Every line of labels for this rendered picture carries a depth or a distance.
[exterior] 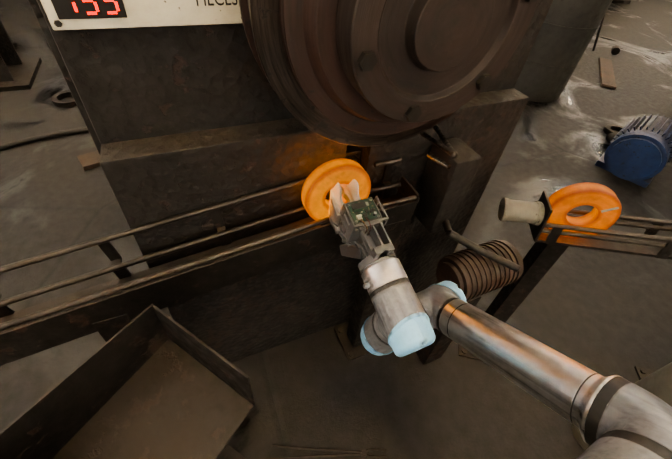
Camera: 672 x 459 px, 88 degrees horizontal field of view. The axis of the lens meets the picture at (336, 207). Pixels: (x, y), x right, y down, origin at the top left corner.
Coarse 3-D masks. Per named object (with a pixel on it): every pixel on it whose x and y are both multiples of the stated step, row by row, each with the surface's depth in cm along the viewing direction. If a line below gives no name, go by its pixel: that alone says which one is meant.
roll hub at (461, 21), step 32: (352, 0) 39; (384, 0) 39; (416, 0) 41; (448, 0) 41; (480, 0) 43; (512, 0) 47; (352, 32) 40; (384, 32) 43; (416, 32) 42; (448, 32) 44; (480, 32) 46; (512, 32) 49; (352, 64) 43; (384, 64) 46; (416, 64) 47; (448, 64) 47; (480, 64) 52; (384, 96) 48; (416, 96) 51; (448, 96) 52
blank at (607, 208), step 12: (564, 192) 81; (576, 192) 79; (588, 192) 78; (600, 192) 78; (612, 192) 79; (552, 204) 83; (564, 204) 82; (576, 204) 81; (588, 204) 80; (600, 204) 80; (612, 204) 79; (552, 216) 85; (564, 216) 84; (588, 216) 85; (600, 216) 82; (612, 216) 81; (600, 228) 84
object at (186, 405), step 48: (144, 336) 57; (192, 336) 53; (96, 384) 52; (144, 384) 58; (192, 384) 58; (240, 384) 53; (0, 432) 42; (48, 432) 48; (96, 432) 53; (144, 432) 54; (192, 432) 54
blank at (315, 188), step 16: (336, 160) 71; (352, 160) 73; (320, 176) 69; (336, 176) 71; (352, 176) 72; (368, 176) 74; (304, 192) 72; (320, 192) 72; (368, 192) 77; (320, 208) 75
